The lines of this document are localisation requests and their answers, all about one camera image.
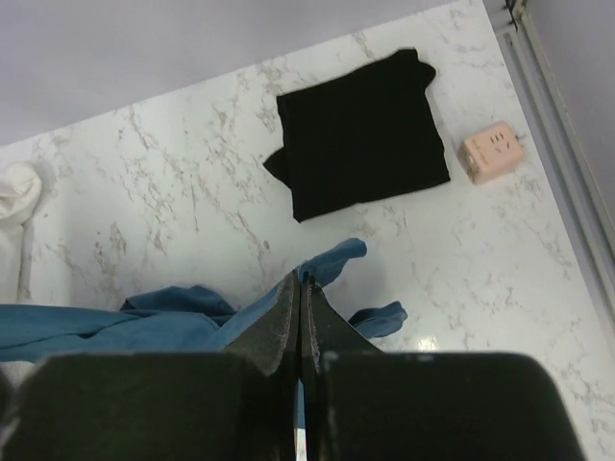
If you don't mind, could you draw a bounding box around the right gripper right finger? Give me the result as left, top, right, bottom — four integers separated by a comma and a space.
300, 279, 570, 460

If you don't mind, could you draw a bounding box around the small pink cube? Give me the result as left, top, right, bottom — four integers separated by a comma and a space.
457, 121, 525, 184

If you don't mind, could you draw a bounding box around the folded black t shirt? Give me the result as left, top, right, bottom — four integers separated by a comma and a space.
263, 48, 451, 222

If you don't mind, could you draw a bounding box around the blue t shirt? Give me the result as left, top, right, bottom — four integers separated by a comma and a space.
0, 237, 409, 364

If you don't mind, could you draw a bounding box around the white t shirt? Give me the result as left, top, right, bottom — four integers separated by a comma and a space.
1, 163, 42, 303

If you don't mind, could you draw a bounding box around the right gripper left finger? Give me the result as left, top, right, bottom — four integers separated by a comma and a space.
1, 273, 300, 460

